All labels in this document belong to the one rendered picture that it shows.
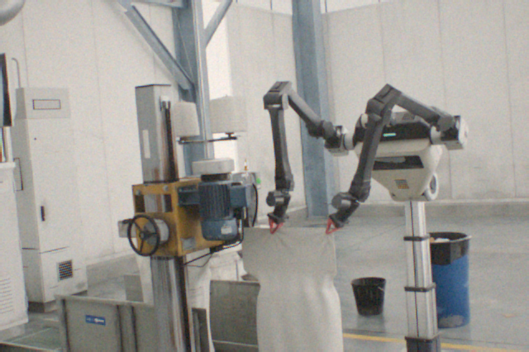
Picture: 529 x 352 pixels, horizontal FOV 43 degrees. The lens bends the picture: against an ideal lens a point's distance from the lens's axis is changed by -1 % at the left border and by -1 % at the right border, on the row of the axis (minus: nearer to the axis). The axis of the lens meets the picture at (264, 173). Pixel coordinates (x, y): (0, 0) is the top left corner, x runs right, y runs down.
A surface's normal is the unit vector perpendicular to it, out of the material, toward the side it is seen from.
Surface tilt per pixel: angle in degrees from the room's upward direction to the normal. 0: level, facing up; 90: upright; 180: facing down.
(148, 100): 90
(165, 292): 90
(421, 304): 90
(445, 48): 90
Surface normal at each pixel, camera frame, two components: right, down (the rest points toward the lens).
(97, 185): 0.84, -0.04
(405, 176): -0.40, 0.71
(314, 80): -0.54, 0.09
